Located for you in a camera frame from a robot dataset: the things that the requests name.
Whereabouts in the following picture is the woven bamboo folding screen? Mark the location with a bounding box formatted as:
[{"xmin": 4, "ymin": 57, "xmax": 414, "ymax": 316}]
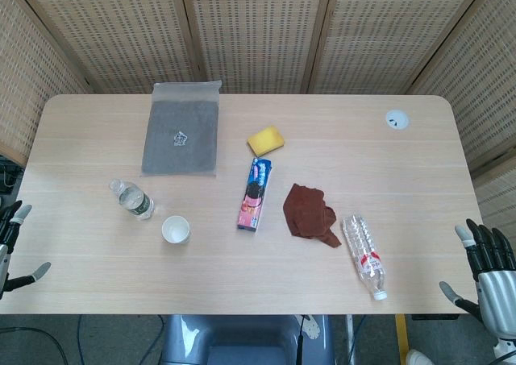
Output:
[{"xmin": 0, "ymin": 0, "xmax": 516, "ymax": 237}]

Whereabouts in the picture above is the silver table leg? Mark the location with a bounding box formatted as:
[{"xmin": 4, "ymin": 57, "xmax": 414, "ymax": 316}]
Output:
[{"xmin": 345, "ymin": 314, "xmax": 356, "ymax": 365}]

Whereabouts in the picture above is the grey towel in plastic bag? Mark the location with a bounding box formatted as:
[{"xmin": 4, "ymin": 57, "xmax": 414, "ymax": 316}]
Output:
[{"xmin": 139, "ymin": 80, "xmax": 223, "ymax": 179}]

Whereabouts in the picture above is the white round cable grommet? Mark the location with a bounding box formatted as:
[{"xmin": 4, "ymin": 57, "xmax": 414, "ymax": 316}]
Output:
[{"xmin": 384, "ymin": 109, "xmax": 410, "ymax": 131}]

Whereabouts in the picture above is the brown crumpled cloth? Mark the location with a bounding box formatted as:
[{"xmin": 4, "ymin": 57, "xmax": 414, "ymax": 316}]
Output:
[{"xmin": 282, "ymin": 183, "xmax": 343, "ymax": 248}]

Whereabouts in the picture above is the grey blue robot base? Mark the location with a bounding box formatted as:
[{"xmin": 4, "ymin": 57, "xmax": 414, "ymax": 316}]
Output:
[{"xmin": 160, "ymin": 314, "xmax": 336, "ymax": 365}]

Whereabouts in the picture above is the white shoe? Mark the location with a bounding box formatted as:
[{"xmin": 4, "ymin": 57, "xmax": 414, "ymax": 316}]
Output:
[{"xmin": 406, "ymin": 349, "xmax": 435, "ymax": 365}]

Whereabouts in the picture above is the empty clear bottle red label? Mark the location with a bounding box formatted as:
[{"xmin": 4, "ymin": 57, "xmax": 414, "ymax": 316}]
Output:
[{"xmin": 342, "ymin": 214, "xmax": 389, "ymax": 301}]

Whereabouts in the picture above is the blue pink carton box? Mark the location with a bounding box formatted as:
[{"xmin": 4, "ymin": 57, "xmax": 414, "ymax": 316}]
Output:
[{"xmin": 236, "ymin": 156, "xmax": 275, "ymax": 232}]

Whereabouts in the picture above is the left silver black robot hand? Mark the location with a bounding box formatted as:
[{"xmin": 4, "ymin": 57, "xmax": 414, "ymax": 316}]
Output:
[{"xmin": 0, "ymin": 199, "xmax": 52, "ymax": 301}]

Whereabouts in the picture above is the yellow sponge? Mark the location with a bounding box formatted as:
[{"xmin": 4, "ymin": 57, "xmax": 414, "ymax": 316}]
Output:
[{"xmin": 247, "ymin": 125, "xmax": 285, "ymax": 157}]

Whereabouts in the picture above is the blue floor cable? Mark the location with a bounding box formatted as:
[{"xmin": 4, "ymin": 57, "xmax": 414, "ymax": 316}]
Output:
[{"xmin": 349, "ymin": 314, "xmax": 374, "ymax": 362}]

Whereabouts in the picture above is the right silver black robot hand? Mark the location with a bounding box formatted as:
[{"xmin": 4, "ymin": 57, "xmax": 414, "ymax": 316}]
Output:
[{"xmin": 439, "ymin": 218, "xmax": 516, "ymax": 338}]

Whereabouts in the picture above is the black floor cable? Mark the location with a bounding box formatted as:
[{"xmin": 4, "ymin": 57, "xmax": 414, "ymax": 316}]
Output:
[{"xmin": 0, "ymin": 326, "xmax": 69, "ymax": 365}]

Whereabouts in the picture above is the white paper cup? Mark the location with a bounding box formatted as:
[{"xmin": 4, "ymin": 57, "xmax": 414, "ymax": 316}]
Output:
[{"xmin": 161, "ymin": 215, "xmax": 192, "ymax": 245}]

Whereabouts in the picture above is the yellow floor tape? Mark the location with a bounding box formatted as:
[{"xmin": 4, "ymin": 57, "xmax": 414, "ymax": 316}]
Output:
[{"xmin": 394, "ymin": 314, "xmax": 410, "ymax": 365}]

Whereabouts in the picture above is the small water bottle green label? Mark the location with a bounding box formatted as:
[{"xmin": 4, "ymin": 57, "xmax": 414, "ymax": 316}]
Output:
[{"xmin": 109, "ymin": 179, "xmax": 156, "ymax": 221}]

